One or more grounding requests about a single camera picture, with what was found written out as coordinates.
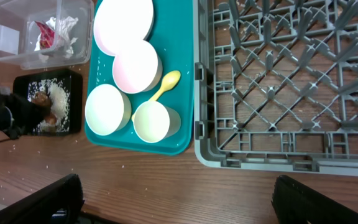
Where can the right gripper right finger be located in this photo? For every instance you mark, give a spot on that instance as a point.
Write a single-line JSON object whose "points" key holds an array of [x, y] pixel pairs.
{"points": [[295, 202]]}

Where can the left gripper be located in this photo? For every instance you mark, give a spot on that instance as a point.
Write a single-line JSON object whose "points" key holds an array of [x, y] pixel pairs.
{"points": [[19, 116]]}

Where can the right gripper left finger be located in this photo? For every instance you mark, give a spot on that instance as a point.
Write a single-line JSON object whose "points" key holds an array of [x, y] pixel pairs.
{"points": [[59, 202]]}

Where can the brown food chunk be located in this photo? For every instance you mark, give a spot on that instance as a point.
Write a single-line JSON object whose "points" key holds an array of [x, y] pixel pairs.
{"points": [[41, 99]]}

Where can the red snack wrapper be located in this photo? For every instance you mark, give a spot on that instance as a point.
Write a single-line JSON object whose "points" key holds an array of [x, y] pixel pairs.
{"points": [[46, 35]]}

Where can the white napkin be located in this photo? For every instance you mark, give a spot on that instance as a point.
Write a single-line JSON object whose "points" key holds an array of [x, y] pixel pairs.
{"points": [[63, 41]]}

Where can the small white bowl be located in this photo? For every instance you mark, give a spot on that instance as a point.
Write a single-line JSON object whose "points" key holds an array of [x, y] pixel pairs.
{"points": [[107, 110]]}

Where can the white cup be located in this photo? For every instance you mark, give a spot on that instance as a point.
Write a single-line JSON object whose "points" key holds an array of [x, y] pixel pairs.
{"points": [[154, 122]]}

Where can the pink rice bowl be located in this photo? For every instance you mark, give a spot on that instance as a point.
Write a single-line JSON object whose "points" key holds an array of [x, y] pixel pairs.
{"points": [[137, 68]]}

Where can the grey dishwasher rack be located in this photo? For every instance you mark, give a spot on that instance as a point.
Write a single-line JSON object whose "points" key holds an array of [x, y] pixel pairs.
{"points": [[276, 85]]}

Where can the spilled rice pile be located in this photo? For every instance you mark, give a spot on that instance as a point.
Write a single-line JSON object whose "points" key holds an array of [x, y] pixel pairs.
{"points": [[60, 96]]}

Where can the black plastic tray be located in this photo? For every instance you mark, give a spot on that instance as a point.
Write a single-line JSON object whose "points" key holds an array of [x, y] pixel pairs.
{"points": [[74, 82]]}

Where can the clear plastic bin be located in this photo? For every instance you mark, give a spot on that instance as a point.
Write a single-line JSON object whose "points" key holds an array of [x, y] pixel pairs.
{"points": [[19, 32]]}

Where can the large white plate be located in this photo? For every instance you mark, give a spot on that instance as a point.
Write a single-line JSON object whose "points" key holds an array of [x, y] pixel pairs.
{"points": [[119, 21]]}

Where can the yellow plastic spoon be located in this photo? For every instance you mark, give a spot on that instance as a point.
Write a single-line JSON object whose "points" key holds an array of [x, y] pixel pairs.
{"points": [[169, 81]]}

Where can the teal serving tray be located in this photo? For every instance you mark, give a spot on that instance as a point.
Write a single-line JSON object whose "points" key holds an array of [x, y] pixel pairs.
{"points": [[172, 37]]}

